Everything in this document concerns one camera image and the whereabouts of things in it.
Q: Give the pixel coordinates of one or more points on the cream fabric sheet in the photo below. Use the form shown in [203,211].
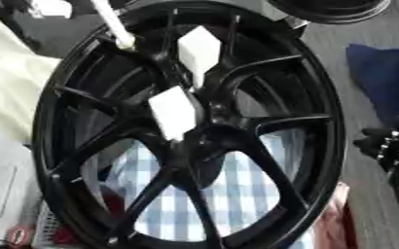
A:
[10,84]

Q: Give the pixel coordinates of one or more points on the blue cloth bag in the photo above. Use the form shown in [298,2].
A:
[385,81]

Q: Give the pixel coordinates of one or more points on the white pin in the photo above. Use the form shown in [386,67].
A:
[114,26]

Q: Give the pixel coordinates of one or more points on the black spoked wheel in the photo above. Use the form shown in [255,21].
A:
[248,87]

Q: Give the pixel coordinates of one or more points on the black round tire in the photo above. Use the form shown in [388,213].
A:
[328,9]

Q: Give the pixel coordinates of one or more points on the white mesh basket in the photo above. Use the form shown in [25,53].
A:
[45,228]

